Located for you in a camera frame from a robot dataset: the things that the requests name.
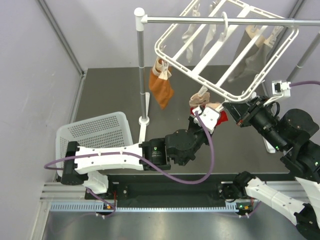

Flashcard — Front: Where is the metal drying rack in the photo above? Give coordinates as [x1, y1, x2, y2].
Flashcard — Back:
[134, 0, 320, 141]

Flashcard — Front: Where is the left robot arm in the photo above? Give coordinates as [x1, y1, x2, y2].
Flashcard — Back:
[60, 113, 218, 199]

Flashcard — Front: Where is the orange beige sock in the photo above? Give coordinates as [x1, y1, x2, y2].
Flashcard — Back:
[148, 57, 174, 110]

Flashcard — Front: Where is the white perforated plastic basket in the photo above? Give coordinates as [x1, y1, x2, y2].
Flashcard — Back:
[55, 111, 134, 177]

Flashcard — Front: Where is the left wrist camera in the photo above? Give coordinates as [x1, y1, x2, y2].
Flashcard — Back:
[192, 106, 221, 134]

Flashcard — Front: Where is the slotted grey cable duct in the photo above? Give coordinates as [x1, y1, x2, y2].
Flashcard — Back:
[50, 201, 253, 213]

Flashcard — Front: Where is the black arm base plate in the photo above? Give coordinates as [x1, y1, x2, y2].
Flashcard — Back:
[85, 182, 246, 205]

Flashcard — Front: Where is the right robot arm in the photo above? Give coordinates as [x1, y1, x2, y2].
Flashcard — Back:
[220, 96, 320, 240]

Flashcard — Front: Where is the dark grey table mat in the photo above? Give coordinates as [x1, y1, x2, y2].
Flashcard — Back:
[75, 67, 287, 174]

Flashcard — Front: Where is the white clip sock hanger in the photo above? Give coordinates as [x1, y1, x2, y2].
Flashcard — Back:
[162, 0, 292, 96]

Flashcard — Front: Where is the white sock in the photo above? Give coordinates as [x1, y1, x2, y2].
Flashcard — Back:
[200, 0, 220, 58]
[181, 3, 201, 63]

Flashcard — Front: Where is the red sock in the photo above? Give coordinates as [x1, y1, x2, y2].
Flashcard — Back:
[189, 92, 211, 116]

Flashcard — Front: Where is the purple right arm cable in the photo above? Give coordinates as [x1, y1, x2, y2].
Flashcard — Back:
[289, 80, 320, 88]

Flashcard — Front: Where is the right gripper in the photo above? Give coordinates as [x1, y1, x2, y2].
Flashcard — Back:
[222, 94, 286, 151]

